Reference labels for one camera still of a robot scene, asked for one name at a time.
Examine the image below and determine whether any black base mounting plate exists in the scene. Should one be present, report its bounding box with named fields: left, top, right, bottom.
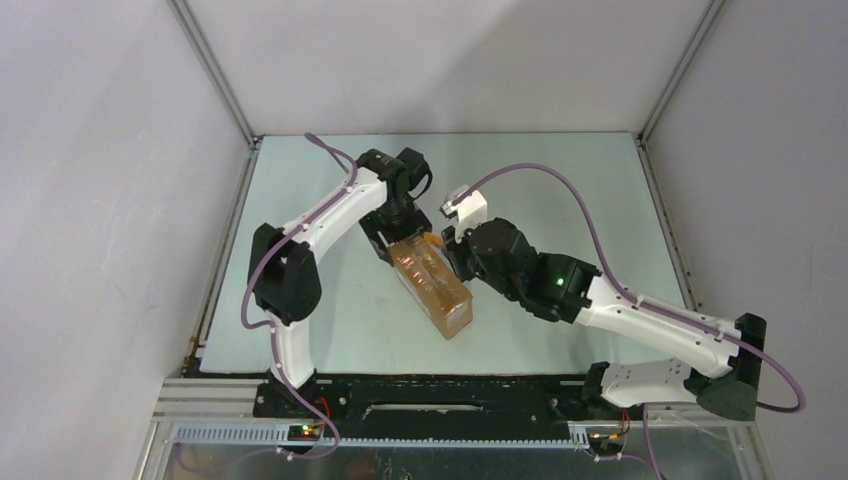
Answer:
left=252, top=373, right=642, bottom=441

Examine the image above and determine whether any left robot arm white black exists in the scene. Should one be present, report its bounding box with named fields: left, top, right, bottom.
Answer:
left=244, top=148, right=433, bottom=417

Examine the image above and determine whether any brown cardboard express box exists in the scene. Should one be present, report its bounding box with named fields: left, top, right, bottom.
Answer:
left=388, top=235, right=473, bottom=340

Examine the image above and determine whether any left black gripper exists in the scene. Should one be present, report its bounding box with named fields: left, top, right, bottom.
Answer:
left=359, top=195, right=431, bottom=265

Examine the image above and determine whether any grey slotted cable duct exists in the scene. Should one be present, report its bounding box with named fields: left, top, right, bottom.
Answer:
left=173, top=423, right=598, bottom=452

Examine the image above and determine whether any left controller board with leds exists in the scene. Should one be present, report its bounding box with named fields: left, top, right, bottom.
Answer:
left=286, top=424, right=323, bottom=442

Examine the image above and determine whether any left aluminium frame post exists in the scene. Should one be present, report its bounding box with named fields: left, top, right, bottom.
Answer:
left=167, top=0, right=260, bottom=150

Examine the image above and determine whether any right controller board with leds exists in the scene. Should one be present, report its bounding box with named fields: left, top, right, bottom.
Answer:
left=587, top=433, right=627, bottom=462

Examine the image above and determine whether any right aluminium frame post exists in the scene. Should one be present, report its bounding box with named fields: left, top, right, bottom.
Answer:
left=637, top=0, right=729, bottom=144

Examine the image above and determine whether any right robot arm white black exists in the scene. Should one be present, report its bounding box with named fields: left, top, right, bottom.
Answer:
left=441, top=218, right=767, bottom=421

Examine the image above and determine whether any aluminium frame post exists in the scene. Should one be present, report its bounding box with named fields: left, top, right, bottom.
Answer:
left=637, top=0, right=729, bottom=144
left=167, top=0, right=260, bottom=150

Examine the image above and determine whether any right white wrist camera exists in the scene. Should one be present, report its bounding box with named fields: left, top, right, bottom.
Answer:
left=440, top=185, right=488, bottom=244

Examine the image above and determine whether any controller board with leds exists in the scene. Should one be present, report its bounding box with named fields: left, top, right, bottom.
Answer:
left=286, top=424, right=323, bottom=442
left=587, top=433, right=627, bottom=462

